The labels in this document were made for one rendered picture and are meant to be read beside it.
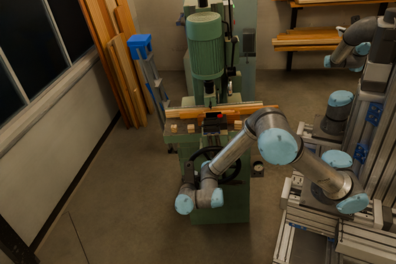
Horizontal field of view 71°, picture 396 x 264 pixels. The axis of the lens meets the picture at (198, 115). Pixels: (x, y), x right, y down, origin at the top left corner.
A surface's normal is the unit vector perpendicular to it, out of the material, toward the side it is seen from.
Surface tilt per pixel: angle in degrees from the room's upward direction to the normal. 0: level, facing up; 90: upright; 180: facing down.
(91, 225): 0
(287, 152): 84
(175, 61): 90
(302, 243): 0
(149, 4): 90
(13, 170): 90
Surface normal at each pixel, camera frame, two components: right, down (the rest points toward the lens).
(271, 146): -0.12, 0.52
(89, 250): -0.10, -0.80
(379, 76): -0.40, 0.57
